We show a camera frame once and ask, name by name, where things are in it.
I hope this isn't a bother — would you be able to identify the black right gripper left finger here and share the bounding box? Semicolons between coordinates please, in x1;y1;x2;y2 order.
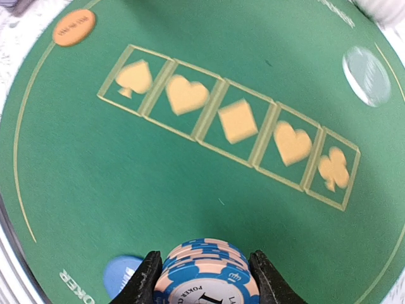
110;251;163;304

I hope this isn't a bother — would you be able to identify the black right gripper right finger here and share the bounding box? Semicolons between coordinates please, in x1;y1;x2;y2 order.
249;250;307;304

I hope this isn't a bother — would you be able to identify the blue small blind button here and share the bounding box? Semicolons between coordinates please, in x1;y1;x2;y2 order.
103;255;143;300

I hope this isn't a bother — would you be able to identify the blue poker chip stack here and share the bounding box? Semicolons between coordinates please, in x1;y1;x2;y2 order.
153;238;260;304

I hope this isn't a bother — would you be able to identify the clear acrylic dealer button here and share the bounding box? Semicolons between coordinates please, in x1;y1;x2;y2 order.
342;46;391;108

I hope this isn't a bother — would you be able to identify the orange big blind button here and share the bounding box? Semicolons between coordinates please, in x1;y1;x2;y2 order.
53;9;96;47

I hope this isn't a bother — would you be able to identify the round green poker mat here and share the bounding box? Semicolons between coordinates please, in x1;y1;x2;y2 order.
1;1;404;303

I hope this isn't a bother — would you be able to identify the floral white tablecloth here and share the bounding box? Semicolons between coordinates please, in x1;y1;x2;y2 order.
1;1;70;108

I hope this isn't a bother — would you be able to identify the white ceramic bowl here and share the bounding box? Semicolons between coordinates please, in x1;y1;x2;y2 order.
353;0;404;25

